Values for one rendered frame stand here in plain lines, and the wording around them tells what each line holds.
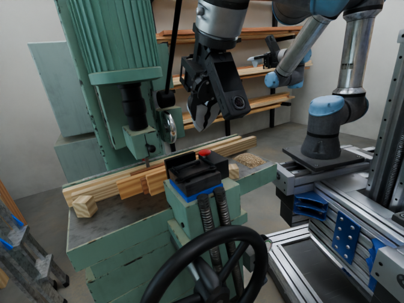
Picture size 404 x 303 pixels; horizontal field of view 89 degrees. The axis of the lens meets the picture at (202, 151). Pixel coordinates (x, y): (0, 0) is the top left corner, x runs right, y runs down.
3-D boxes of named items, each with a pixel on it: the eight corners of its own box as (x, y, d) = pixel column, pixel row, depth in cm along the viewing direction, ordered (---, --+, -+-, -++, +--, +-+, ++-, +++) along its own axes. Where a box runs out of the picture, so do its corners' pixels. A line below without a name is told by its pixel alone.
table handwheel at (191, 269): (281, 292, 49) (175, 395, 39) (230, 239, 66) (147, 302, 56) (266, 204, 36) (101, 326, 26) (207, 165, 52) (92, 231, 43)
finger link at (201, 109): (191, 118, 51) (196, 85, 44) (202, 134, 48) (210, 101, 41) (180, 121, 50) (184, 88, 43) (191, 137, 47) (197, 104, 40)
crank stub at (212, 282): (226, 289, 30) (212, 301, 29) (206, 260, 35) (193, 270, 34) (222, 279, 29) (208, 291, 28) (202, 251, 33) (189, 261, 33)
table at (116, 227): (73, 317, 35) (60, 294, 33) (75, 218, 60) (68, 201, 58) (302, 192, 61) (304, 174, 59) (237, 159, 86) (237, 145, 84)
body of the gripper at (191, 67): (208, 79, 47) (220, 20, 38) (228, 101, 43) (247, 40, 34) (177, 83, 44) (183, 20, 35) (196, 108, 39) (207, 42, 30)
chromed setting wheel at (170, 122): (172, 148, 72) (166, 113, 67) (161, 140, 82) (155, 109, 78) (180, 146, 74) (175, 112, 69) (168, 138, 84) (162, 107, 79)
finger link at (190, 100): (203, 113, 46) (211, 77, 39) (207, 118, 45) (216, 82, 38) (184, 117, 44) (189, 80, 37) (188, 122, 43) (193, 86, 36)
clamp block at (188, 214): (189, 242, 44) (183, 208, 41) (166, 210, 55) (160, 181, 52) (242, 214, 50) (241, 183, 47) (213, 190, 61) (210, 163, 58)
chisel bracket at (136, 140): (137, 166, 55) (130, 136, 52) (127, 151, 67) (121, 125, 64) (163, 158, 58) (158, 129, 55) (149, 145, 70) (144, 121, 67)
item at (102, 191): (76, 208, 55) (71, 196, 53) (76, 205, 56) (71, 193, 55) (256, 146, 82) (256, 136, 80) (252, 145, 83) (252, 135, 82)
